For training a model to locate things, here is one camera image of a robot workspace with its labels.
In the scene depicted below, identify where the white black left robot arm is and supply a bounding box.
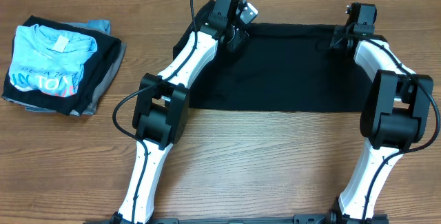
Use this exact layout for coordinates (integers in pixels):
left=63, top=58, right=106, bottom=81
left=109, top=0, right=258, bottom=223

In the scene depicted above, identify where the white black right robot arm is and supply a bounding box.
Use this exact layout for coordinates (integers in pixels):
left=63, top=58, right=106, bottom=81
left=320, top=2, right=440, bottom=223

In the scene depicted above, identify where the grey folded garment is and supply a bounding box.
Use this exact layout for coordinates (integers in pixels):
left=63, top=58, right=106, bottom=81
left=68, top=22, right=127, bottom=116

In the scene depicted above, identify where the light blue printed t-shirt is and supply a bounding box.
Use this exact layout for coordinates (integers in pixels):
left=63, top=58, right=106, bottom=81
left=8, top=24, right=98, bottom=98

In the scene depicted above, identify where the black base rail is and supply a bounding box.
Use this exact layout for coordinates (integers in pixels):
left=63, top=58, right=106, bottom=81
left=147, top=214, right=326, bottom=224

